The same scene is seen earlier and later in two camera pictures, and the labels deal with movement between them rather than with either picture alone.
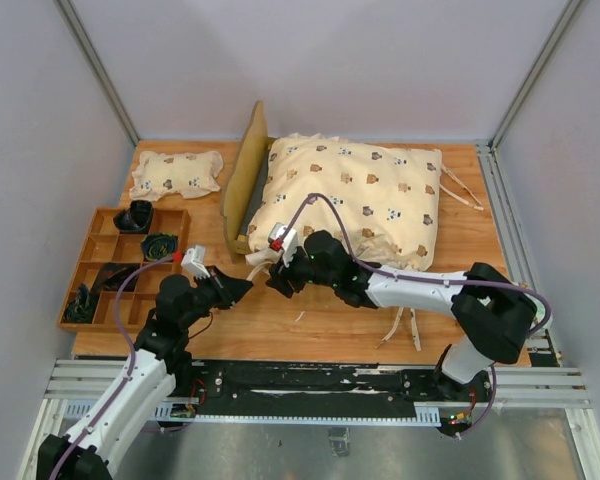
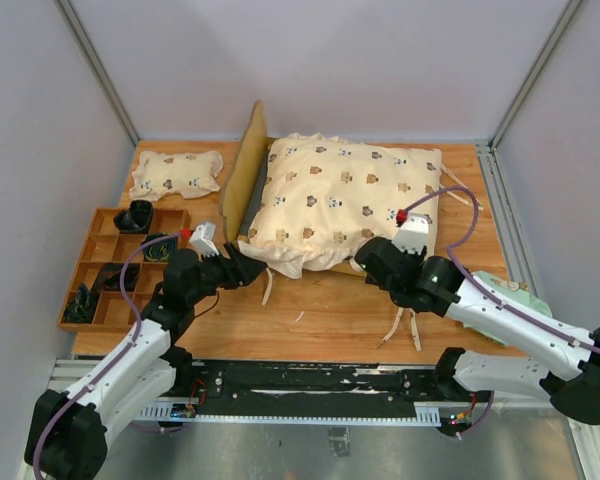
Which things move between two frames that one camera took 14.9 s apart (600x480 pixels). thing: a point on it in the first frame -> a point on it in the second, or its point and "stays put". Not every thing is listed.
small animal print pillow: x=189 y=174 stays put
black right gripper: x=281 y=277 -> x=417 y=257
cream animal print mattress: x=384 y=202 stays put
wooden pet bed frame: x=243 y=180 stays put
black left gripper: x=228 y=289 -> x=248 y=268
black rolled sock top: x=135 y=219 stays put
